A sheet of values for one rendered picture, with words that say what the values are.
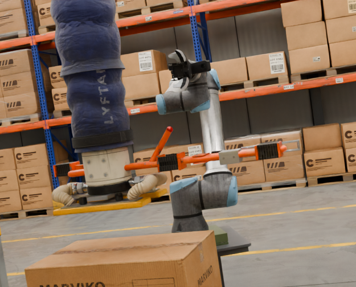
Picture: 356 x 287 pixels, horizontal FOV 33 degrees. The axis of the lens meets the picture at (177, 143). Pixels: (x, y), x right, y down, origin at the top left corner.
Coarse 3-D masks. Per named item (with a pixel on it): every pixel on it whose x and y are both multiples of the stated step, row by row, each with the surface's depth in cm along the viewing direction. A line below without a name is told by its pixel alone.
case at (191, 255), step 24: (96, 240) 242; (120, 240) 234; (144, 240) 228; (168, 240) 221; (192, 240) 215; (48, 264) 211; (72, 264) 205; (96, 264) 201; (120, 264) 198; (144, 264) 196; (168, 264) 193; (192, 264) 199; (216, 264) 227
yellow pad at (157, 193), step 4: (156, 188) 226; (164, 188) 227; (148, 192) 221; (152, 192) 220; (156, 192) 219; (160, 192) 220; (164, 192) 224; (124, 196) 223; (140, 196) 221; (144, 196) 220; (148, 196) 220; (152, 196) 219; (156, 196) 219; (100, 200) 225
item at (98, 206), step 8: (80, 200) 211; (104, 200) 213; (112, 200) 210; (120, 200) 207; (128, 200) 204; (136, 200) 203; (144, 200) 204; (64, 208) 210; (72, 208) 208; (80, 208) 207; (88, 208) 206; (96, 208) 205; (104, 208) 204; (112, 208) 204; (120, 208) 203; (128, 208) 202
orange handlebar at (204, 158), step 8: (240, 152) 201; (248, 152) 200; (184, 160) 207; (192, 160) 206; (200, 160) 205; (208, 160) 204; (80, 168) 249; (128, 168) 213; (136, 168) 212; (144, 168) 212; (72, 176) 220
